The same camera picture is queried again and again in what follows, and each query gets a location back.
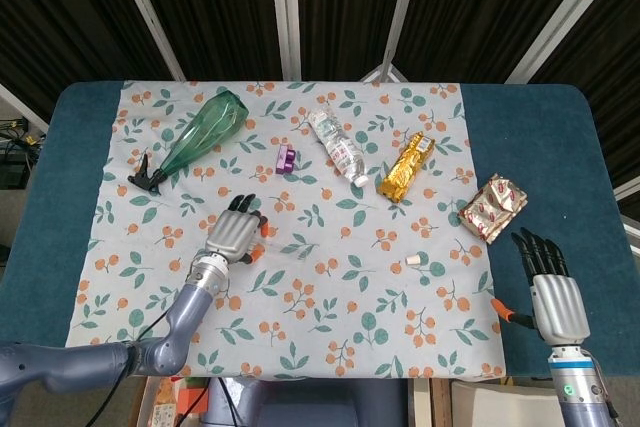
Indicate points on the cardboard box with packages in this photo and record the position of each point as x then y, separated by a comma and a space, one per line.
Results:
167, 404

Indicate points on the clear plastic water bottle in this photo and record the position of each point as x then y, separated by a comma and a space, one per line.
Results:
340, 147

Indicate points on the white storage box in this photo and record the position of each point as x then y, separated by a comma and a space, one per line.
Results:
505, 407

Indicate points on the floral orange green tablecloth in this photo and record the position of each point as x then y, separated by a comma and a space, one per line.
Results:
325, 307

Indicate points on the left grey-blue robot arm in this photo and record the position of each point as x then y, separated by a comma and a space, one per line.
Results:
175, 322

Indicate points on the purple toy block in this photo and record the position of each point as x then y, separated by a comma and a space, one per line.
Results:
285, 160

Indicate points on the silver red snack package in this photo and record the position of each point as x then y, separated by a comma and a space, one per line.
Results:
492, 207

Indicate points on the teal table cover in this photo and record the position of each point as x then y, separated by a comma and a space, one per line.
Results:
540, 157

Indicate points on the grey-blue robot torso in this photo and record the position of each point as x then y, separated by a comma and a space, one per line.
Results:
310, 404

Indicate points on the white partition frame post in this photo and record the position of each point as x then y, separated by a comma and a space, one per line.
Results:
400, 12
147, 12
287, 12
560, 17

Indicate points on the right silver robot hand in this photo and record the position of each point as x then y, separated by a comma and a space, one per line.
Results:
559, 307

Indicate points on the gold foil snack package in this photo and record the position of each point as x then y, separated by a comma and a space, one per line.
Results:
407, 167

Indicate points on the clear glass tube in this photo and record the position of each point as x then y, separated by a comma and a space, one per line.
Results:
272, 244

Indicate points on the small white cap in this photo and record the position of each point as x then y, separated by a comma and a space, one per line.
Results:
412, 261

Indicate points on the green plastic spray bottle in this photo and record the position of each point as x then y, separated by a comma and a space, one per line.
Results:
200, 137

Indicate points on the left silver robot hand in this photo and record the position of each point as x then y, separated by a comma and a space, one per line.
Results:
231, 236

